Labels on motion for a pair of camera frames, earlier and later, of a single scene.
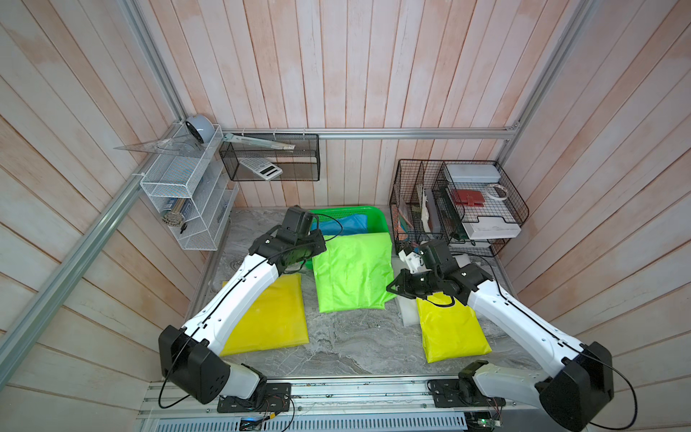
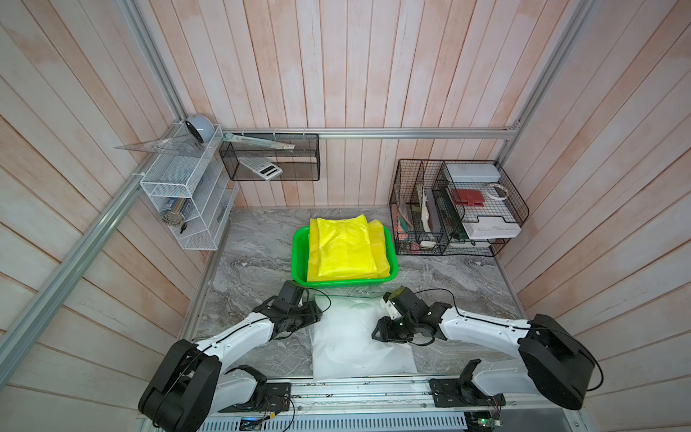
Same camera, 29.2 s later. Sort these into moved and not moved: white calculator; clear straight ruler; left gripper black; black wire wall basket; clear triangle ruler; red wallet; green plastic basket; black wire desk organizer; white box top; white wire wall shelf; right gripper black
Moved: green plastic basket; left gripper black; right gripper black
Not moved: clear straight ruler; white box top; clear triangle ruler; red wallet; black wire desk organizer; white calculator; white wire wall shelf; black wire wall basket
